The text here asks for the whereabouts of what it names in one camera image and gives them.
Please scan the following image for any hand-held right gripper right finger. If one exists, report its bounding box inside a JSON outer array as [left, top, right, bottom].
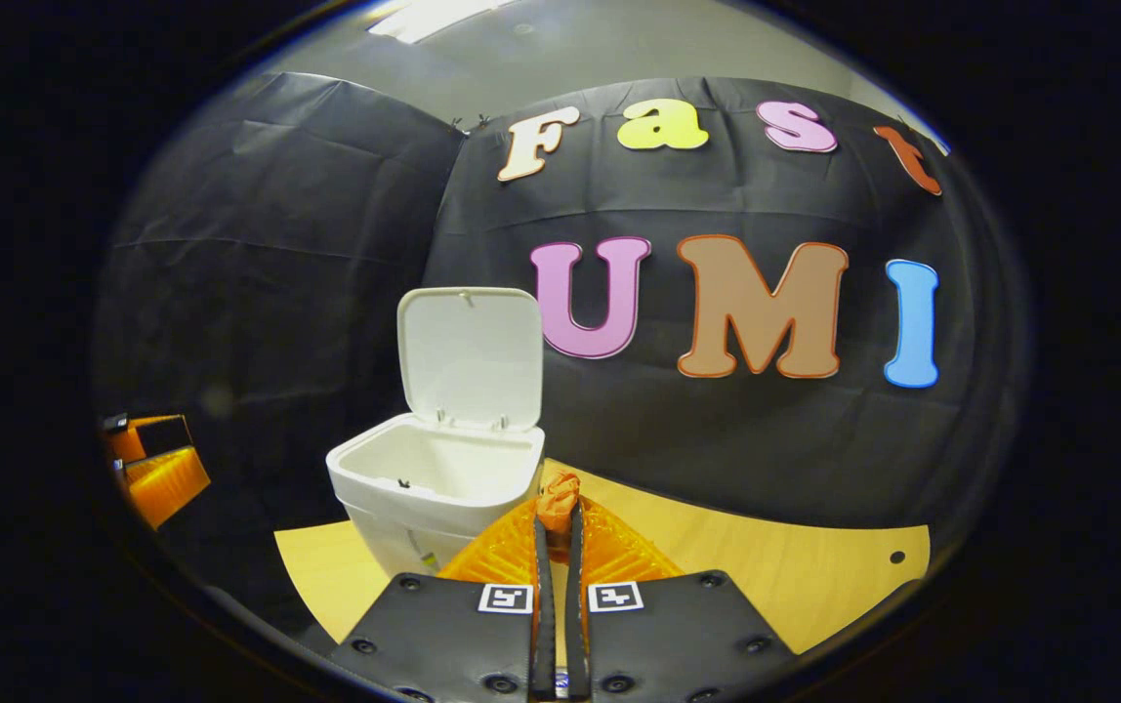
[[565, 496, 801, 703]]

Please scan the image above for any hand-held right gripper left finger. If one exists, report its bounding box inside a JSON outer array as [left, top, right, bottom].
[[331, 498, 559, 703]]

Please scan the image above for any black backdrop cloth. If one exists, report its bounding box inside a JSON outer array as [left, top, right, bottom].
[[92, 70, 1030, 626]]

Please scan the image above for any orange paper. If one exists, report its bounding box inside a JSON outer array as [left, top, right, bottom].
[[535, 472, 583, 536]]

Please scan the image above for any white desktop garbage bin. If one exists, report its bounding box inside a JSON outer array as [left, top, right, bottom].
[[326, 286, 547, 579]]

